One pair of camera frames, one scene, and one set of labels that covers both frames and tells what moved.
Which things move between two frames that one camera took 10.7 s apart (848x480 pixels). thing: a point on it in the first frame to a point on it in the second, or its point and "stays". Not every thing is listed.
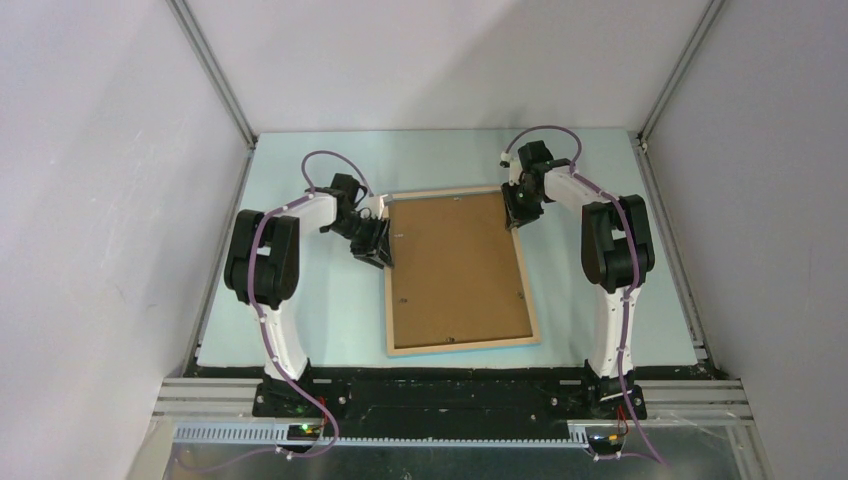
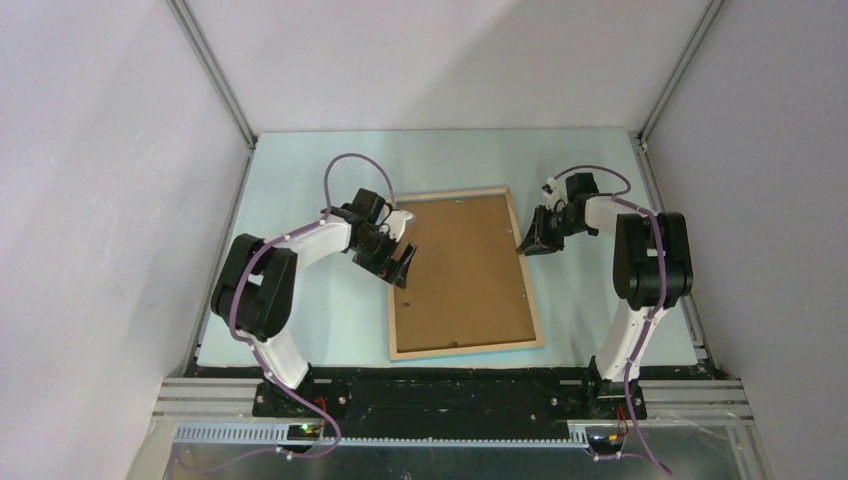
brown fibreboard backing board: (457, 273) stays
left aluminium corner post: (215, 70) stays
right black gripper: (516, 216) to (538, 240)
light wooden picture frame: (392, 352) stays
